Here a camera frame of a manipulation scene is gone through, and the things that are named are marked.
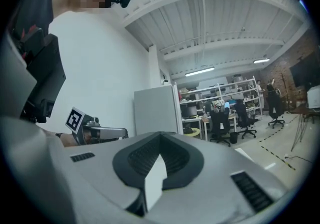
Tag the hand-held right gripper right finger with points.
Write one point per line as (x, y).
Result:
(220, 180)

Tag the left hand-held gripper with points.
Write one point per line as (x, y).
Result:
(74, 119)

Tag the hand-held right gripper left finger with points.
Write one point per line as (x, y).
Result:
(100, 168)

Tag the person's left forearm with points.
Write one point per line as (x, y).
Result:
(68, 140)

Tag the black waste bin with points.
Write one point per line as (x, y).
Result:
(233, 138)

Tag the black wristband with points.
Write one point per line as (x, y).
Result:
(59, 135)

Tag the grey partition panel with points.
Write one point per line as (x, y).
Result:
(155, 108)

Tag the yellow round table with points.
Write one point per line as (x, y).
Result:
(193, 132)

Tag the white table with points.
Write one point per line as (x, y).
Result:
(156, 188)

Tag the white office desk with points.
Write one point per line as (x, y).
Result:
(192, 118)

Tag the white power strip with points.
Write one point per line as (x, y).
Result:
(288, 157)

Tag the black computer monitor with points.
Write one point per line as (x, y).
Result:
(190, 110)

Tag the white patterned helmet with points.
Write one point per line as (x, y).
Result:
(218, 104)

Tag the black chest pack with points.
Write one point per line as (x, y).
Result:
(47, 68)

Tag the white metal shelf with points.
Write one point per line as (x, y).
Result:
(197, 91)

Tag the black coat rack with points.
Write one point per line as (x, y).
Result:
(285, 98)

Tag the long ceiling lamp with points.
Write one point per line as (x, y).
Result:
(261, 61)
(200, 71)

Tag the wooden table black legs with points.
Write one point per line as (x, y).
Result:
(303, 111)

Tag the large white box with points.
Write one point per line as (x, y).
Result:
(313, 98)

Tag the white security camera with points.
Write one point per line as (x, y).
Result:
(165, 82)

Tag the black wall television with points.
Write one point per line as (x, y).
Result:
(305, 70)

